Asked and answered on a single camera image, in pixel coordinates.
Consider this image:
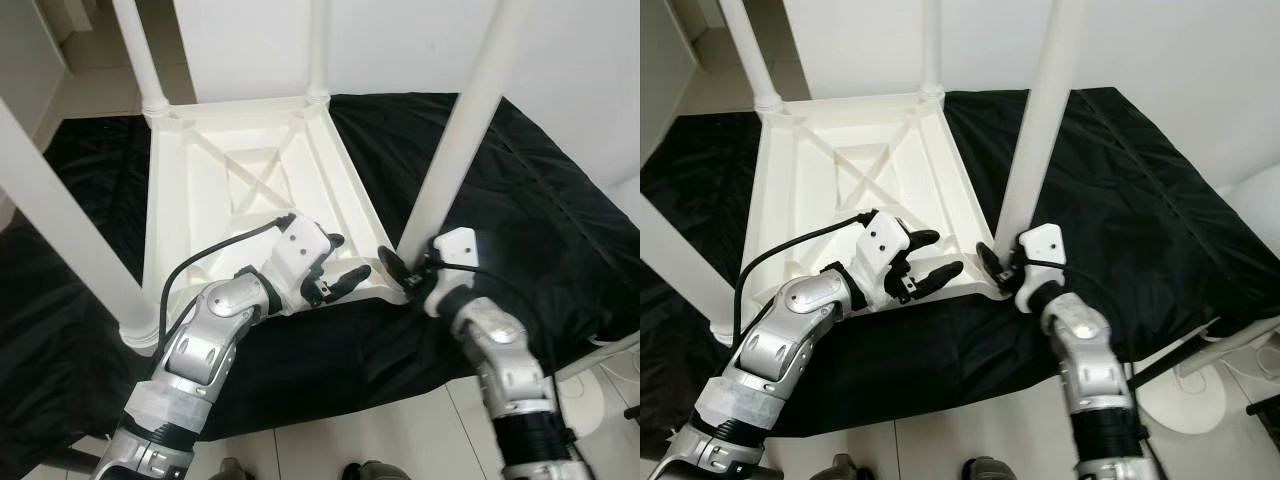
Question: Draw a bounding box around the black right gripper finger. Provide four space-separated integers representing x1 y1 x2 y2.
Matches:
975 243 1007 284
378 247 414 287

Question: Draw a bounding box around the white plastic children table top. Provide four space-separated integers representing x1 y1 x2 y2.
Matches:
118 92 409 351
710 90 1011 346

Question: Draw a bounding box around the white plastic table leg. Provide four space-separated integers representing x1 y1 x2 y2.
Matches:
307 0 332 103
921 0 945 98
720 0 785 113
640 190 749 346
993 0 1093 253
112 0 173 119
396 0 538 259
0 95 161 351

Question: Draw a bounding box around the black cloth table cover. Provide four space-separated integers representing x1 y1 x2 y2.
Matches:
0 90 641 471
640 88 1280 441

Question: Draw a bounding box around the grey robot right leg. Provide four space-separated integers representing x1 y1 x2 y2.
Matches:
962 457 1019 480
343 460 411 480

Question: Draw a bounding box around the white round lamp base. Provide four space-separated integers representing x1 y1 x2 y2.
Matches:
1135 355 1226 436
555 370 607 437

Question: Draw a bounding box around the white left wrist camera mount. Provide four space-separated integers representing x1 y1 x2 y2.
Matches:
850 212 917 307
264 218 337 314

